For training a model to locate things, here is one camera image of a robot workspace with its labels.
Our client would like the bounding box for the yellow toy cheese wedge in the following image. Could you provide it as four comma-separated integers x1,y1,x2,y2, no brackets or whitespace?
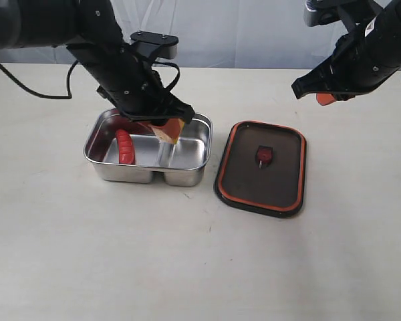
152,117,186,145

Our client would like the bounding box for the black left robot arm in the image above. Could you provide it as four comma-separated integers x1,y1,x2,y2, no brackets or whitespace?
0,1,194,144

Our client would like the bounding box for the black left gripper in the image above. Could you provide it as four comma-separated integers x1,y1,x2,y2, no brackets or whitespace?
66,39,195,143

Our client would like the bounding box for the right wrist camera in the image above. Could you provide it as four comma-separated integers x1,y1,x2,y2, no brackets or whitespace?
303,0,354,27

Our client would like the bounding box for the dark transparent lunch box lid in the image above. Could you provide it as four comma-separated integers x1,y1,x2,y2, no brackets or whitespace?
214,120,307,219

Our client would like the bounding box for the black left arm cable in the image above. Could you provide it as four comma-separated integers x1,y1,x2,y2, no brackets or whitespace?
0,49,181,101

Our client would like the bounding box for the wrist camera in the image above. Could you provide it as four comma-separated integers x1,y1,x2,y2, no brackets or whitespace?
303,0,354,27
130,31,179,60

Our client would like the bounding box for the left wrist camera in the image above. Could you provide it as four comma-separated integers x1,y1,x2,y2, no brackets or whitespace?
130,31,179,60

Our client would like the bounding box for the red toy sausage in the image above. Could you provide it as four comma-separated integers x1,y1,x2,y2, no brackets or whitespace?
115,129,136,165

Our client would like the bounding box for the stainless steel lunch box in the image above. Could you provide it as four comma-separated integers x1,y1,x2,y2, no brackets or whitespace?
84,109,213,187

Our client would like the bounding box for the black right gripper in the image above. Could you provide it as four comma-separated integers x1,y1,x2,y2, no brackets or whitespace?
291,1,401,106

